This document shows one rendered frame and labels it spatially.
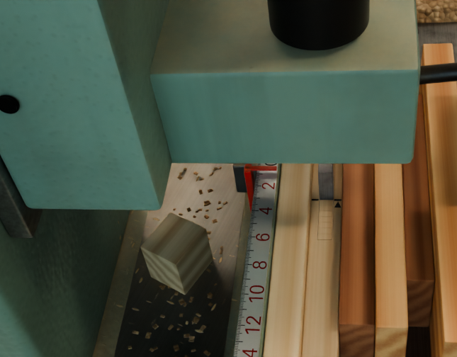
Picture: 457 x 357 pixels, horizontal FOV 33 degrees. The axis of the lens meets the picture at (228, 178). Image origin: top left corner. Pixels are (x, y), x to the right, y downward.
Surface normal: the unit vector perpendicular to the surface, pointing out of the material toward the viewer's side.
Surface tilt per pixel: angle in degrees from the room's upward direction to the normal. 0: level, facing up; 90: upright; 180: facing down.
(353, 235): 0
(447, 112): 0
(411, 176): 0
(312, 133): 90
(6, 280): 90
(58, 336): 90
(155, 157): 90
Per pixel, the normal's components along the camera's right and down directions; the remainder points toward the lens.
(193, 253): 0.82, 0.35
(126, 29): 0.99, 0.00
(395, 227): -0.13, -0.66
